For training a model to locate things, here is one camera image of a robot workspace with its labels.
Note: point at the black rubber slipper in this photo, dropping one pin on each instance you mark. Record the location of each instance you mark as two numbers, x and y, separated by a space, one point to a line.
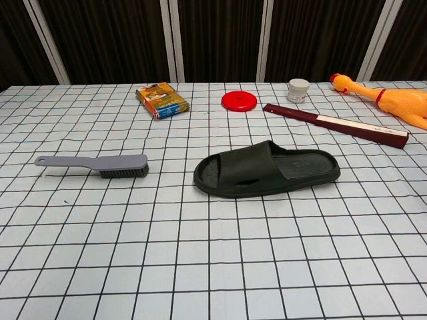
247 160

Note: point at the grey scrub brush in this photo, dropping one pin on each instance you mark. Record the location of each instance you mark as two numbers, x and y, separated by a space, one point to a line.
83 161

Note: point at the red round disc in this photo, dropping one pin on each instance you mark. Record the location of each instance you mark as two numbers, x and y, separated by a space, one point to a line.
239 101

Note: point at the orange printed carton box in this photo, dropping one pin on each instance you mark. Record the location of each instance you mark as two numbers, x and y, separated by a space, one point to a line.
161 100

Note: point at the white checkered tablecloth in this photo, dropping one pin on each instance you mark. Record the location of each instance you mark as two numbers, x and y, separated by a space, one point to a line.
200 250

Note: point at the dark red folded fan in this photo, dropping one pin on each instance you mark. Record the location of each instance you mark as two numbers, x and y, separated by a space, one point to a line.
300 115

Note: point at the small white jar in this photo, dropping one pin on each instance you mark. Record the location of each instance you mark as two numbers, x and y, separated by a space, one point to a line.
298 90

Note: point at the yellow rubber chicken toy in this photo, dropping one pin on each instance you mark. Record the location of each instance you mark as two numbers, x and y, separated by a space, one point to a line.
393 100

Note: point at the white partition frame post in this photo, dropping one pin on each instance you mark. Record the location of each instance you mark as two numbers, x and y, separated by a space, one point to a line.
171 40
376 40
268 40
46 40

